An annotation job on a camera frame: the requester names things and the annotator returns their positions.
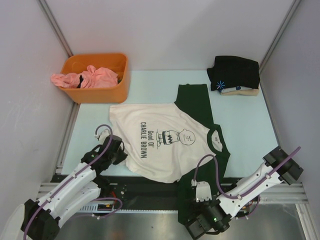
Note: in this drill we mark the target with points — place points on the orange plastic basket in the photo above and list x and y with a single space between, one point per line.
117 62

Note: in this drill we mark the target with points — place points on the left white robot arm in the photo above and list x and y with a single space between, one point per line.
44 217

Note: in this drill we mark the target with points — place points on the folded beige t-shirt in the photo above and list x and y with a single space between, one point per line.
240 90

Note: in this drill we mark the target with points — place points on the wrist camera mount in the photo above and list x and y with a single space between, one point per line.
202 191
102 136

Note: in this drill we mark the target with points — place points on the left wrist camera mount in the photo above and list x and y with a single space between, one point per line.
102 136

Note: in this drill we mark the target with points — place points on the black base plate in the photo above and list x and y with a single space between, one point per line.
140 203

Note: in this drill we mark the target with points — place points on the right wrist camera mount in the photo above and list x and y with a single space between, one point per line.
202 191

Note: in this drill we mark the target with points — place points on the green garment in basket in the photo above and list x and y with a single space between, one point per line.
119 80

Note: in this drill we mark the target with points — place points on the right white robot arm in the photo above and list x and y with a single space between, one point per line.
278 167

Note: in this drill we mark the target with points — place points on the left white cable duct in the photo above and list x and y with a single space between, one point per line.
97 208

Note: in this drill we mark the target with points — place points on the pink t-shirt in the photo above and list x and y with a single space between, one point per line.
92 77

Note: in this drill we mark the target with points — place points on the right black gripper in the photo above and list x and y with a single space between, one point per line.
194 225

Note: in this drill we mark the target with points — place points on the cream and green t-shirt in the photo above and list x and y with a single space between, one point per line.
174 142

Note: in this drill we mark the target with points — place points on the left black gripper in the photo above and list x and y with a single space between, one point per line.
122 155

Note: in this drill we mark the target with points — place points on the folded black t-shirt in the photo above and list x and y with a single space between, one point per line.
230 72

